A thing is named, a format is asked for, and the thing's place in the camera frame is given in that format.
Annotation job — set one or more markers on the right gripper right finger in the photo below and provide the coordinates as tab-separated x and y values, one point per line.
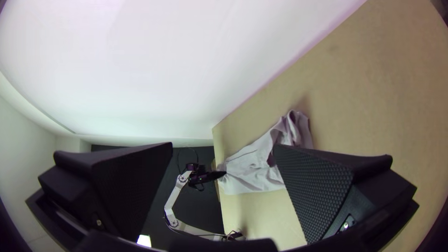
325	196

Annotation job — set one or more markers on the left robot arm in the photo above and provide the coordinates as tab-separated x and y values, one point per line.
173	199

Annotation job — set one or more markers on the grey t-shirt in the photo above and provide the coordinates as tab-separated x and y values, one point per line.
252	168

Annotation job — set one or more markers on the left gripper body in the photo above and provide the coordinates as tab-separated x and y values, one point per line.
204	176

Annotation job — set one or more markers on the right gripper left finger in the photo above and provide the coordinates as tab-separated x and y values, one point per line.
122	189

